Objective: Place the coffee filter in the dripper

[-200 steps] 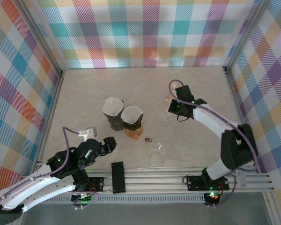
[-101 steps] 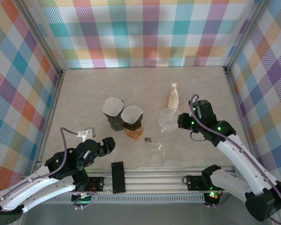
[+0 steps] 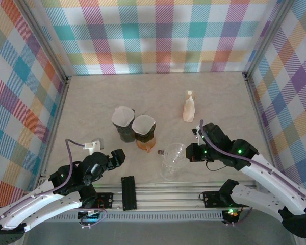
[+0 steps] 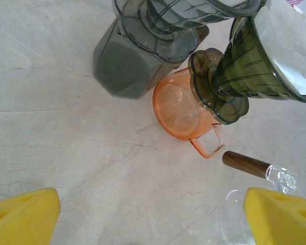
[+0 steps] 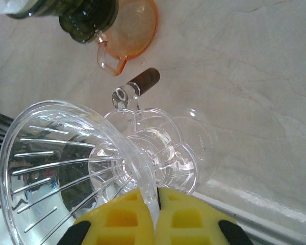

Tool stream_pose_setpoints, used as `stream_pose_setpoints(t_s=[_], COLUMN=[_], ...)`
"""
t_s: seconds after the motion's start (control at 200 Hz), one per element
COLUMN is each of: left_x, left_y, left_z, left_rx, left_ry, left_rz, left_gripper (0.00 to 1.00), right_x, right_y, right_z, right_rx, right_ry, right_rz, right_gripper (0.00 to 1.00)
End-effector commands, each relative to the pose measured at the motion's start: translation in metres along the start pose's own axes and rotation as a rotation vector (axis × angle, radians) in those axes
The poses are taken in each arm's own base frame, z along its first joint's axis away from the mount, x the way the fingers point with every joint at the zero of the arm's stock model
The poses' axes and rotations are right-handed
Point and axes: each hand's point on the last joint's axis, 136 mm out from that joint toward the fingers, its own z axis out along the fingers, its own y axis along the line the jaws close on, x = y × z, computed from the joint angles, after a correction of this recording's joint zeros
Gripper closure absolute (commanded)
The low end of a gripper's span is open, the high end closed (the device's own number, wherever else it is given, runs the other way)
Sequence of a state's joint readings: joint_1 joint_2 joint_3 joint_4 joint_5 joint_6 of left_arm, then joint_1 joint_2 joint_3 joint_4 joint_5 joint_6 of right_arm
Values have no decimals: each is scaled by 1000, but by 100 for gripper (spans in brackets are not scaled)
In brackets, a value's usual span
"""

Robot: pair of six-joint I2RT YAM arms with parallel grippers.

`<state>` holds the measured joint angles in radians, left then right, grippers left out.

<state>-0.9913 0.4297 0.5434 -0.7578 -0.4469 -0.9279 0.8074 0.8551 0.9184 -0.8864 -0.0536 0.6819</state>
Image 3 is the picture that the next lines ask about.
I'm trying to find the smoky grey glass server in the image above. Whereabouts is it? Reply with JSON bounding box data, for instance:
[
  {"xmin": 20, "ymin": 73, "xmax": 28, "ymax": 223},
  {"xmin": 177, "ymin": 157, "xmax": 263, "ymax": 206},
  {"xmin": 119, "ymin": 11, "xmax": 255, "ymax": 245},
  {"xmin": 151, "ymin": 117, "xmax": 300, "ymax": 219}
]
[{"xmin": 119, "ymin": 130, "xmax": 136, "ymax": 143}]

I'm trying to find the grey coffee dripper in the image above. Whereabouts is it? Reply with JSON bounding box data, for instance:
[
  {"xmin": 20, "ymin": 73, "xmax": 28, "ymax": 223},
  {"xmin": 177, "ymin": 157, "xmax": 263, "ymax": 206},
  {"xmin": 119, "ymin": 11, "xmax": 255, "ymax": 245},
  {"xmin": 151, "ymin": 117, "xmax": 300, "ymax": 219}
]
[{"xmin": 112, "ymin": 108, "xmax": 137, "ymax": 135}]

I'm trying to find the clear glass server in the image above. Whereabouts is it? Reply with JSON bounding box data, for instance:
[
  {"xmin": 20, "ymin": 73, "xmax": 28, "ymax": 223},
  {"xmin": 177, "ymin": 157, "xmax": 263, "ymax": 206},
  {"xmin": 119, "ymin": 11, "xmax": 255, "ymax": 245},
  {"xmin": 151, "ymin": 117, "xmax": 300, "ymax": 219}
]
[{"xmin": 157, "ymin": 149, "xmax": 182, "ymax": 181}]

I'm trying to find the black coffee dripper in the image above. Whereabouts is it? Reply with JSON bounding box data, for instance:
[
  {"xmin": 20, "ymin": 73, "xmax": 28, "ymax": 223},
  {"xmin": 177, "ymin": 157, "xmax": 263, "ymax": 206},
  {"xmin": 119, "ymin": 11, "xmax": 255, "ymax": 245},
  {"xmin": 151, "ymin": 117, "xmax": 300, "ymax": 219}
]
[{"xmin": 132, "ymin": 119, "xmax": 158, "ymax": 143}]

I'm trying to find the controller board with LED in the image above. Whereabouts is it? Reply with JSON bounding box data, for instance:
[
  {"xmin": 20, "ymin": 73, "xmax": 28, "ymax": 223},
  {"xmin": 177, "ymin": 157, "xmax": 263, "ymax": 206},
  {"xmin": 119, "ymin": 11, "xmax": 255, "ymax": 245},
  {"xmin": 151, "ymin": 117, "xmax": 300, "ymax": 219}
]
[
  {"xmin": 78, "ymin": 208, "xmax": 103, "ymax": 223},
  {"xmin": 221, "ymin": 208, "xmax": 240, "ymax": 225}
]

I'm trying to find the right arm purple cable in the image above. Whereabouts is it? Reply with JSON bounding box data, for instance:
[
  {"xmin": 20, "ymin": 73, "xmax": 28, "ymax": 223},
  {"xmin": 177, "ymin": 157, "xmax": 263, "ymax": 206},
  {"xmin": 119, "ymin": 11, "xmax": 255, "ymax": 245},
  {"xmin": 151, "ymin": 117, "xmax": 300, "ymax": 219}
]
[{"xmin": 199, "ymin": 119, "xmax": 306, "ymax": 206}]

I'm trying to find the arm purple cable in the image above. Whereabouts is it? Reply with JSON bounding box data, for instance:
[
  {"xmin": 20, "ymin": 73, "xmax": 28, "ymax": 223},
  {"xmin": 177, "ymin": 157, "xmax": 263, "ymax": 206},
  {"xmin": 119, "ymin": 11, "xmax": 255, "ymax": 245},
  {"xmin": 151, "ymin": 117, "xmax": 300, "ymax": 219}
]
[
  {"xmin": 0, "ymin": 139, "xmax": 86, "ymax": 230},
  {"xmin": 199, "ymin": 119, "xmax": 306, "ymax": 206}
]

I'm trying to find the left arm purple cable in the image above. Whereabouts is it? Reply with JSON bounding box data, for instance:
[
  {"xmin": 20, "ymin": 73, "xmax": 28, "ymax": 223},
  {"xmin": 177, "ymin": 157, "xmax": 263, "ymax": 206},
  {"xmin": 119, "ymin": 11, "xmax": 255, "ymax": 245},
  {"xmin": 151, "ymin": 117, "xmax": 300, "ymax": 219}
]
[{"xmin": 0, "ymin": 139, "xmax": 86, "ymax": 230}]

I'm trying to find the black rail bracket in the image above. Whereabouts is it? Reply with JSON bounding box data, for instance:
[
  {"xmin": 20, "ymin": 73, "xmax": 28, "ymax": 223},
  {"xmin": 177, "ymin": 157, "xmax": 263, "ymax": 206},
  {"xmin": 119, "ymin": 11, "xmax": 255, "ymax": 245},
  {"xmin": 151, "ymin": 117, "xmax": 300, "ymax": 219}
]
[{"xmin": 121, "ymin": 176, "xmax": 138, "ymax": 211}]

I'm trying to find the short purple cable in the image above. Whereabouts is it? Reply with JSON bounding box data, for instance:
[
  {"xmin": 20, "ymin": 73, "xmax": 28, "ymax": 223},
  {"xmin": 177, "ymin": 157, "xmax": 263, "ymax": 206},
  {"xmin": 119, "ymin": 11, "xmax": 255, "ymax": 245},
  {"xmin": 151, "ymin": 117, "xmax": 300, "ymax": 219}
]
[
  {"xmin": 225, "ymin": 207, "xmax": 253, "ymax": 227},
  {"xmin": 79, "ymin": 208, "xmax": 108, "ymax": 229}
]

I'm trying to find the aluminium side rail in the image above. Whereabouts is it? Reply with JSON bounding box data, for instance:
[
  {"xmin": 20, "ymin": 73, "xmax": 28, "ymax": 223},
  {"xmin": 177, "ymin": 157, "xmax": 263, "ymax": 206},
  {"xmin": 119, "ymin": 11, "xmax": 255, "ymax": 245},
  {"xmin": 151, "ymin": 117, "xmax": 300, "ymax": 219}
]
[
  {"xmin": 37, "ymin": 75, "xmax": 71, "ymax": 184},
  {"xmin": 243, "ymin": 73, "xmax": 283, "ymax": 182}
]

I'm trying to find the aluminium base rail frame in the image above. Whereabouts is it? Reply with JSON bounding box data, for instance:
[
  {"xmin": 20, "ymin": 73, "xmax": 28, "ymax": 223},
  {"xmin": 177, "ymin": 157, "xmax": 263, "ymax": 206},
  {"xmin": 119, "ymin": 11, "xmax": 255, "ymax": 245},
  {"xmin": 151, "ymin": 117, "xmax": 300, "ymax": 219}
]
[{"xmin": 22, "ymin": 178, "xmax": 298, "ymax": 212}]

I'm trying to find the grey slotted cable duct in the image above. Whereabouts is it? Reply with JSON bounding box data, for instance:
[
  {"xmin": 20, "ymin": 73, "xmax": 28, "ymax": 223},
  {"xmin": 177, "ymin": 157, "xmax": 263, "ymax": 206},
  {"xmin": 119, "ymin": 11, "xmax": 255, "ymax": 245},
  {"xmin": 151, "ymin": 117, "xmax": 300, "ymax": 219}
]
[{"xmin": 58, "ymin": 211, "xmax": 225, "ymax": 223}]

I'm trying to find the aluminium corner post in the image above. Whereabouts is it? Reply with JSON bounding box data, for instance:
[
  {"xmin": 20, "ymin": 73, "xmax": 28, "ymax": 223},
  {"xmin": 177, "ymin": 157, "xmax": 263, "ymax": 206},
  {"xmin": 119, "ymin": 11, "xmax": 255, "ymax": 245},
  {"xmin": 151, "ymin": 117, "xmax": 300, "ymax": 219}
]
[
  {"xmin": 19, "ymin": 0, "xmax": 71, "ymax": 85},
  {"xmin": 243, "ymin": 0, "xmax": 296, "ymax": 79}
]

